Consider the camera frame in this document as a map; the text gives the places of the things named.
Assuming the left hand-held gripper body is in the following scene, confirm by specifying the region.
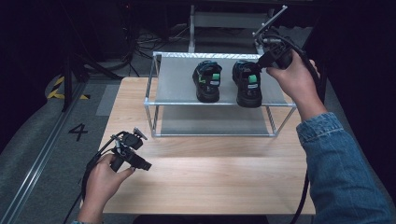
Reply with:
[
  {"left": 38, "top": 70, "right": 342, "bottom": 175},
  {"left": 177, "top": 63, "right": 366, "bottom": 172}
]
[{"left": 109, "top": 126, "right": 149, "bottom": 173}]

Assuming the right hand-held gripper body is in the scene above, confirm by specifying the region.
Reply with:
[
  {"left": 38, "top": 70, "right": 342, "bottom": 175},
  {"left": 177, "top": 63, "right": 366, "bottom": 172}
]
[{"left": 252, "top": 5, "right": 295, "bottom": 71}]

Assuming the black shoe with green strap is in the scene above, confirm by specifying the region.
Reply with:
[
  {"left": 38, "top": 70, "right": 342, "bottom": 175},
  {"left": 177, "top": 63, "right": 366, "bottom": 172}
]
[
  {"left": 191, "top": 60, "right": 224, "bottom": 104},
  {"left": 232, "top": 60, "right": 263, "bottom": 109}
]

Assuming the metal shoe rack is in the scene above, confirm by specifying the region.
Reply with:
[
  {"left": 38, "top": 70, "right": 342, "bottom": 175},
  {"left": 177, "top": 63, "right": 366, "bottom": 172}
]
[{"left": 143, "top": 50, "right": 298, "bottom": 138}]

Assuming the person's right hand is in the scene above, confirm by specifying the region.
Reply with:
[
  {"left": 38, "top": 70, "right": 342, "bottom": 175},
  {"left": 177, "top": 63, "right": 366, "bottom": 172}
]
[{"left": 265, "top": 49, "right": 325, "bottom": 106}]

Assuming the person's left hand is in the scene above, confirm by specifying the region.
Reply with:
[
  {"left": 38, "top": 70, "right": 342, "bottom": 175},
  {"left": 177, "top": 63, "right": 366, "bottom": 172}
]
[{"left": 81, "top": 153, "right": 136, "bottom": 209}]

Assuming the black tripod stand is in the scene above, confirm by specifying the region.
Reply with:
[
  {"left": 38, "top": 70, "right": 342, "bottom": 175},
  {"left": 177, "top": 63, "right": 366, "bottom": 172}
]
[{"left": 60, "top": 50, "right": 123, "bottom": 113}]

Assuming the grey metal frame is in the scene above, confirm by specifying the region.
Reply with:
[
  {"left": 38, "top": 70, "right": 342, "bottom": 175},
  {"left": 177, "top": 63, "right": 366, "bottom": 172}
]
[{"left": 188, "top": 4, "right": 283, "bottom": 54}]

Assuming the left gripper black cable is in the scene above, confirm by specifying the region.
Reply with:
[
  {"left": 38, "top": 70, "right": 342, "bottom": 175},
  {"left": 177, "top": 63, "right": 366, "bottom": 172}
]
[{"left": 63, "top": 131, "right": 129, "bottom": 224}]

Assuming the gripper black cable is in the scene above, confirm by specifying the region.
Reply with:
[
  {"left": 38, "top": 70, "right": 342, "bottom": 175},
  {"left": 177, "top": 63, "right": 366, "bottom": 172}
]
[
  {"left": 63, "top": 131, "right": 129, "bottom": 224},
  {"left": 263, "top": 33, "right": 325, "bottom": 224}
]

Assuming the metal floor rail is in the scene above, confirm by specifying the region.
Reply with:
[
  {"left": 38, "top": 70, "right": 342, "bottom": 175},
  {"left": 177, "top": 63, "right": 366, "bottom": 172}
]
[{"left": 0, "top": 83, "right": 89, "bottom": 224}]

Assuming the bundle of floor cables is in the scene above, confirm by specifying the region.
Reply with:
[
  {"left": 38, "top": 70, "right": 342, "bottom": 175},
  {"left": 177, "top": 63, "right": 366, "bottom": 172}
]
[{"left": 122, "top": 26, "right": 190, "bottom": 62}]

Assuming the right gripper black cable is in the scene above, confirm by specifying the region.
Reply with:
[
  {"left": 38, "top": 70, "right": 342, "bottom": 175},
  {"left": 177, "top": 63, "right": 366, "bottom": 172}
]
[{"left": 263, "top": 33, "right": 325, "bottom": 224}]

